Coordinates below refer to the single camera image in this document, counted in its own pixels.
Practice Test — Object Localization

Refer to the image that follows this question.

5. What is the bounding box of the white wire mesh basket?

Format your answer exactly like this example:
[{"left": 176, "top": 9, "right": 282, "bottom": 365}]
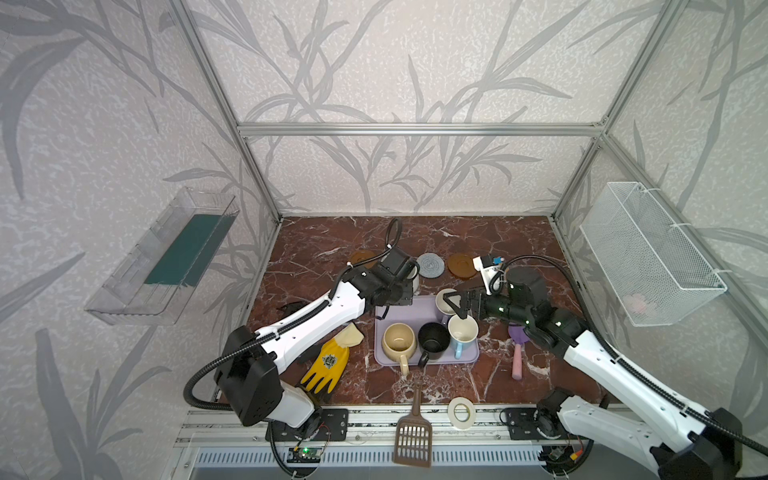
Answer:
[{"left": 580, "top": 182, "right": 728, "bottom": 327}]

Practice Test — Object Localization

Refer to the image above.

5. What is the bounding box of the yellow work glove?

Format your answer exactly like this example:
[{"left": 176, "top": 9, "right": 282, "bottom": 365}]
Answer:
[{"left": 301, "top": 323, "right": 364, "bottom": 394}]

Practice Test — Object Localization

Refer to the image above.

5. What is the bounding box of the lilac mug white inside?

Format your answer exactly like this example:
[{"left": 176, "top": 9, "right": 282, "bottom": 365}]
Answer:
[{"left": 435, "top": 288, "right": 459, "bottom": 316}]

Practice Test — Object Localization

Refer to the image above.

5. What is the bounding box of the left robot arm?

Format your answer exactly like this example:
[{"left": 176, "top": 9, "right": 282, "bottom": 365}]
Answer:
[{"left": 183, "top": 218, "right": 417, "bottom": 436}]

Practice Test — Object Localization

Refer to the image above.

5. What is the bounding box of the grey-blue woven coaster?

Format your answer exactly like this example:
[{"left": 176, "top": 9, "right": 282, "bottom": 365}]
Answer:
[{"left": 417, "top": 252, "right": 445, "bottom": 279}]

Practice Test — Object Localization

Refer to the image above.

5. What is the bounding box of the black mug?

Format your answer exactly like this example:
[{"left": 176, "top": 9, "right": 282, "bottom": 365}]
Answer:
[{"left": 417, "top": 322, "right": 450, "bottom": 368}]

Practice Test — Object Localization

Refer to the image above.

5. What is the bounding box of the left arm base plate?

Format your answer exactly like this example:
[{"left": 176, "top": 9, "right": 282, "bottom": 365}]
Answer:
[{"left": 265, "top": 408, "right": 349, "bottom": 442}]

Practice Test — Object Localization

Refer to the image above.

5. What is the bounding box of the beige ceramic mug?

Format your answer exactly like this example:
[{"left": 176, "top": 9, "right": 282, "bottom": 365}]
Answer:
[{"left": 381, "top": 323, "right": 417, "bottom": 378}]

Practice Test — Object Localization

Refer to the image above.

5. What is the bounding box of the brown wooden coaster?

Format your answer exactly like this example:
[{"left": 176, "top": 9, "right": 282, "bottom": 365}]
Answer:
[
  {"left": 446, "top": 253, "right": 477, "bottom": 280},
  {"left": 349, "top": 250, "right": 378, "bottom": 268}
]

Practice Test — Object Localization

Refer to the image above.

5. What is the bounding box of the lilac plastic tray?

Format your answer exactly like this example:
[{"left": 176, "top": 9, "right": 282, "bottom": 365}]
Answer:
[{"left": 373, "top": 293, "right": 481, "bottom": 368}]

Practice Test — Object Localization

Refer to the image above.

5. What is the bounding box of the white tape roll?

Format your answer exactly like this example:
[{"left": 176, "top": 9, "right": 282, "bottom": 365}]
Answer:
[{"left": 447, "top": 397, "right": 476, "bottom": 431}]

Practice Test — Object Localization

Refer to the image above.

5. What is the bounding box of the light blue mug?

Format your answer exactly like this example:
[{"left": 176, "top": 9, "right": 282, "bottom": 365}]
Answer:
[{"left": 447, "top": 315, "right": 479, "bottom": 360}]

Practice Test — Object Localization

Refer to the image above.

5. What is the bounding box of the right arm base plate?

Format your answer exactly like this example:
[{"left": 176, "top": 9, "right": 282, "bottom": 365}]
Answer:
[{"left": 499, "top": 406, "right": 589, "bottom": 444}]

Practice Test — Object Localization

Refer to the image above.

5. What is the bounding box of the green circuit board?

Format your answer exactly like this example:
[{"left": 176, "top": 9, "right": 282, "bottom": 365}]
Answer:
[{"left": 287, "top": 447, "right": 324, "bottom": 464}]

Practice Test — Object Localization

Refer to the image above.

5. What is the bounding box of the clear plastic wall bin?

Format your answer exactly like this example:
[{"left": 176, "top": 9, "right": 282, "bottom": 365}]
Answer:
[{"left": 85, "top": 187, "right": 240, "bottom": 326}]

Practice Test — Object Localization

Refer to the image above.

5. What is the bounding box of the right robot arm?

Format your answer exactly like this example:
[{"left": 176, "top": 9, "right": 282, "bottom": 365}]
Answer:
[{"left": 443, "top": 255, "right": 767, "bottom": 479}]

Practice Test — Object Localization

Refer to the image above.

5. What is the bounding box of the purple scoop pink handle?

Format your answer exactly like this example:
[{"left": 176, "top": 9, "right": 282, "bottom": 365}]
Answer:
[{"left": 508, "top": 325, "right": 530, "bottom": 381}]

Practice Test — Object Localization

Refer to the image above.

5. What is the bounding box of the pink object in basket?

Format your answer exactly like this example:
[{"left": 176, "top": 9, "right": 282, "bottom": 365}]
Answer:
[{"left": 622, "top": 294, "right": 657, "bottom": 318}]

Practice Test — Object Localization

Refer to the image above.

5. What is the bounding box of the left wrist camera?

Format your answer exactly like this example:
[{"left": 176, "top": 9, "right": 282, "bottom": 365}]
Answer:
[{"left": 382, "top": 247, "right": 414, "bottom": 280}]

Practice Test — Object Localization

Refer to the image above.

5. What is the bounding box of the brown slotted spatula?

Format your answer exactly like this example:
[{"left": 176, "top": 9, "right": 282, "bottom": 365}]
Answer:
[{"left": 392, "top": 385, "right": 433, "bottom": 468}]

